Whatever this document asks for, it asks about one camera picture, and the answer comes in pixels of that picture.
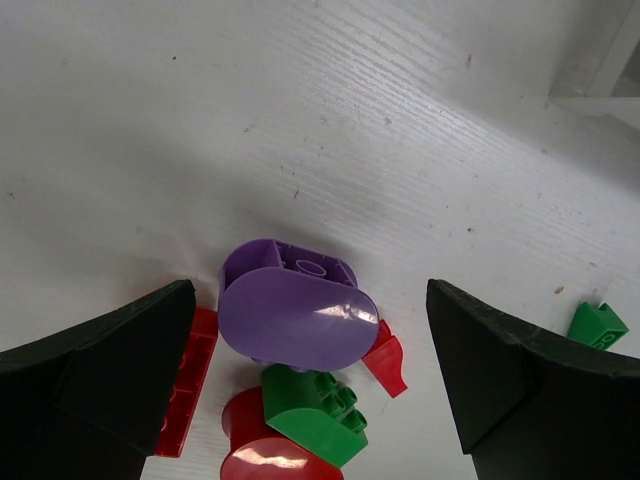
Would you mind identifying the small green slope lego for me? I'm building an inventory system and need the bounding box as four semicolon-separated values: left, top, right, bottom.
567;302;629;350

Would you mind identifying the green curved lego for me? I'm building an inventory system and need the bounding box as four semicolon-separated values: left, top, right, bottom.
261;365;369;468

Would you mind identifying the small red sloped lego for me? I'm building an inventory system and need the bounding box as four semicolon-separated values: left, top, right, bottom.
362;319;408;398

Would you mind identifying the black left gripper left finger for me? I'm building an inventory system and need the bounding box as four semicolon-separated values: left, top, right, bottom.
1;280;196;479

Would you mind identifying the white slotted container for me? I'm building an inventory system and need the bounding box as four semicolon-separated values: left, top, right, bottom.
549;1;639;128

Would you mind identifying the red round lego piece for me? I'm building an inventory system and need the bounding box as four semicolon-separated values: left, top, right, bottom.
220;387;344;480

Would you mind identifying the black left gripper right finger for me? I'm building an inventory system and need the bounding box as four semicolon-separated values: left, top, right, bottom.
426;279;639;479

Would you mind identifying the plain purple rounded lego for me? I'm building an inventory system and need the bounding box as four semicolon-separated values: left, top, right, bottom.
218;238;380;372

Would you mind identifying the red long lego brick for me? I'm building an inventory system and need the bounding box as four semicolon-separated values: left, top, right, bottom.
154;307;218;458

